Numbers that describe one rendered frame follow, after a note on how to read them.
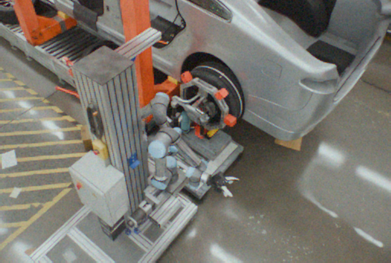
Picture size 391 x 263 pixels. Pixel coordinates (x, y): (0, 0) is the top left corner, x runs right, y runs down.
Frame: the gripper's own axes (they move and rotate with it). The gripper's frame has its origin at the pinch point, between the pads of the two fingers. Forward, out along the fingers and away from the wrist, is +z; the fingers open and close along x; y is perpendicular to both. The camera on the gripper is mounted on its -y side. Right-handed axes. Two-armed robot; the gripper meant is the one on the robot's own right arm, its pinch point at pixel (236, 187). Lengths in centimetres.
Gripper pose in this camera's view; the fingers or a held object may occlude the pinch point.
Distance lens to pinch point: 241.6
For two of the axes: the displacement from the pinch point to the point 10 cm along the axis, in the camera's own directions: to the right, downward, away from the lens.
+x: -3.8, 5.7, -7.3
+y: -1.0, 7.6, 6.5
